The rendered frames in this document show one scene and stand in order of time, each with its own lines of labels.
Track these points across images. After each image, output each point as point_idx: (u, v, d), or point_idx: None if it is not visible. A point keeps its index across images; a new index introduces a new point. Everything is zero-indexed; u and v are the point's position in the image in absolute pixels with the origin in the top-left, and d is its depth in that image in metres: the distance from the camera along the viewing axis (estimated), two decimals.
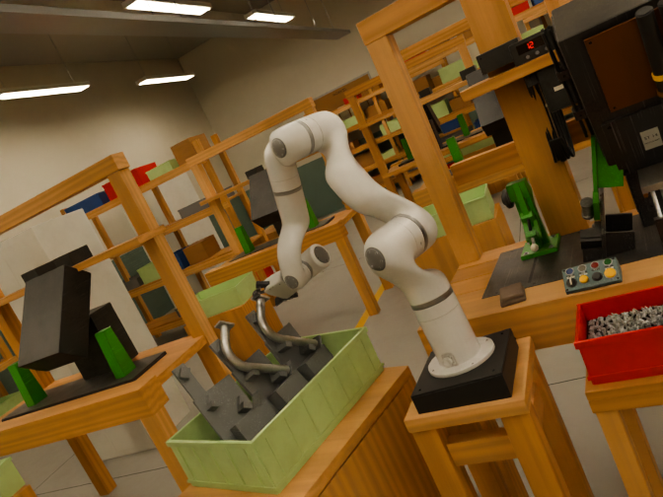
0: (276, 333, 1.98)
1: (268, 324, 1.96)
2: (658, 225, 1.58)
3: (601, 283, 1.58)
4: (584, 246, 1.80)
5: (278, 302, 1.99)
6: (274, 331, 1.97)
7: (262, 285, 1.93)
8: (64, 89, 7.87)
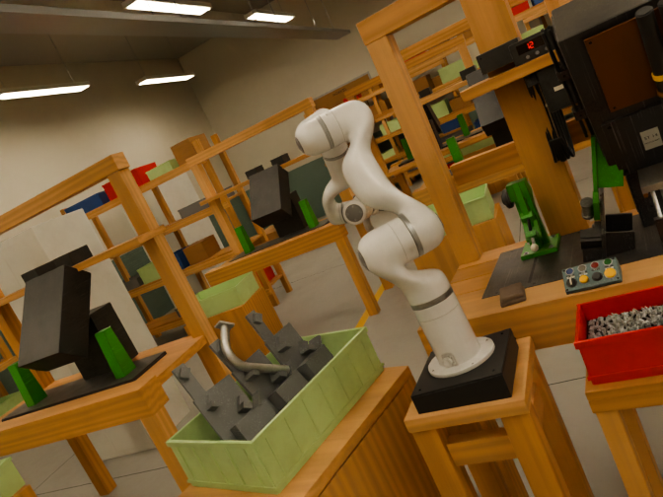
0: None
1: (368, 223, 2.26)
2: (658, 225, 1.58)
3: (601, 283, 1.58)
4: (584, 246, 1.80)
5: None
6: (373, 229, 2.26)
7: None
8: (64, 89, 7.87)
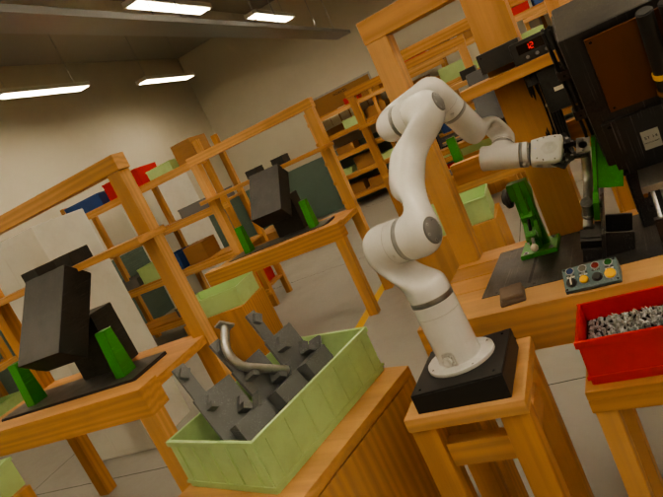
0: (586, 180, 1.87)
1: (582, 168, 1.87)
2: (658, 225, 1.58)
3: (601, 283, 1.58)
4: (584, 246, 1.80)
5: (580, 155, 1.81)
6: (584, 177, 1.87)
7: (566, 140, 1.83)
8: (64, 89, 7.87)
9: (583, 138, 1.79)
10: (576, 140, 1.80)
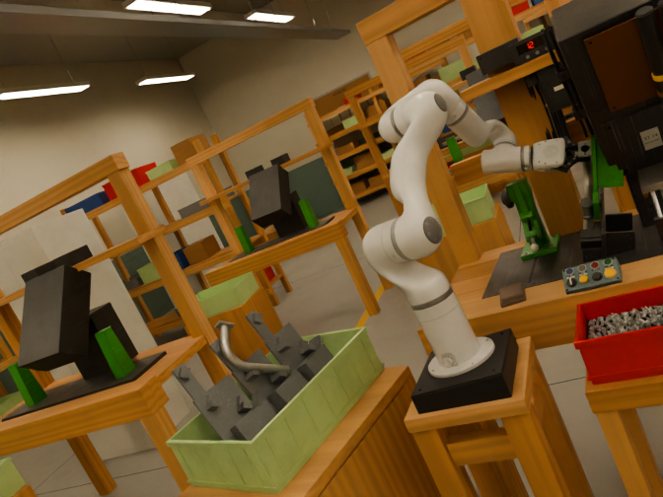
0: (587, 184, 1.87)
1: (583, 172, 1.87)
2: (658, 225, 1.58)
3: (601, 283, 1.58)
4: (584, 246, 1.80)
5: (582, 158, 1.82)
6: (585, 180, 1.88)
7: (568, 144, 1.83)
8: (64, 89, 7.87)
9: (585, 142, 1.80)
10: (578, 144, 1.80)
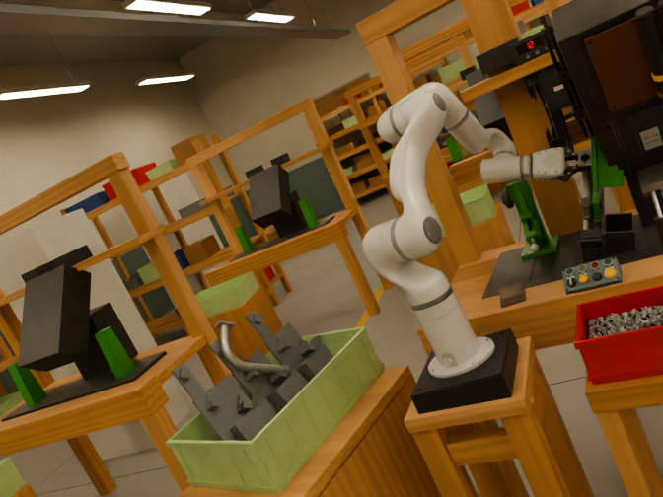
0: (587, 193, 1.86)
1: (583, 180, 1.86)
2: (658, 225, 1.58)
3: (601, 283, 1.58)
4: (584, 246, 1.80)
5: (582, 168, 1.80)
6: (585, 190, 1.86)
7: (568, 153, 1.82)
8: (64, 89, 7.87)
9: (585, 151, 1.78)
10: (578, 153, 1.79)
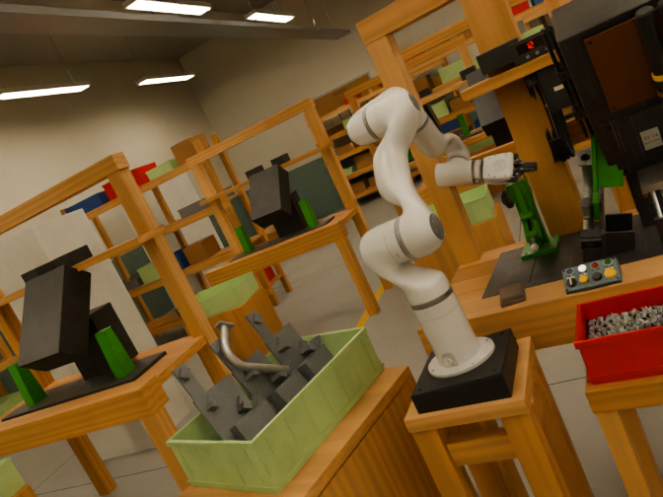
0: (587, 193, 1.86)
1: (583, 180, 1.86)
2: (658, 225, 1.58)
3: (601, 283, 1.58)
4: (584, 246, 1.80)
5: (530, 169, 1.88)
6: (585, 190, 1.86)
7: (517, 161, 1.89)
8: (64, 89, 7.87)
9: (586, 151, 1.79)
10: (579, 153, 1.79)
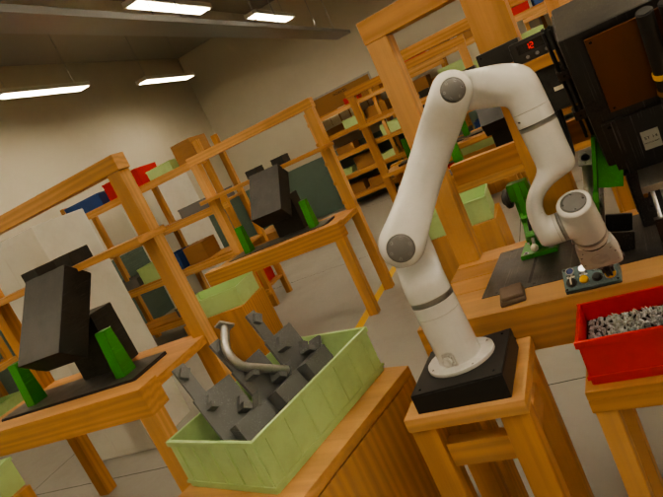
0: (587, 193, 1.86)
1: (583, 180, 1.86)
2: (658, 225, 1.58)
3: (601, 283, 1.58)
4: None
5: None
6: (585, 190, 1.86)
7: None
8: (64, 89, 7.87)
9: (586, 151, 1.79)
10: (579, 153, 1.79)
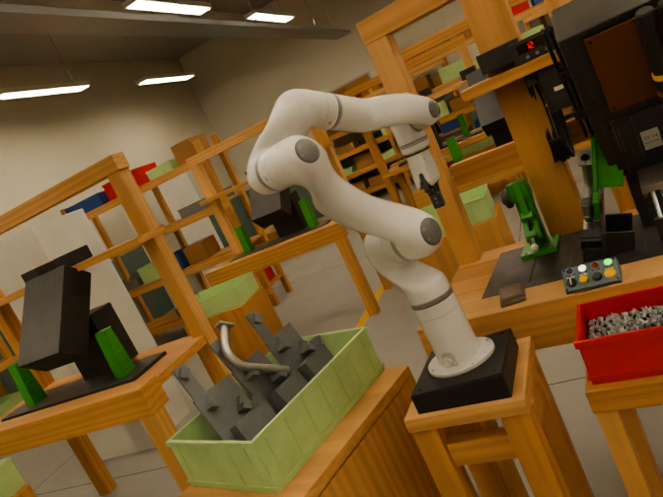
0: (587, 193, 1.86)
1: (583, 180, 1.86)
2: (658, 225, 1.58)
3: (601, 283, 1.58)
4: (584, 246, 1.80)
5: (441, 198, 1.63)
6: (585, 190, 1.86)
7: None
8: (64, 89, 7.87)
9: (586, 151, 1.79)
10: (579, 153, 1.79)
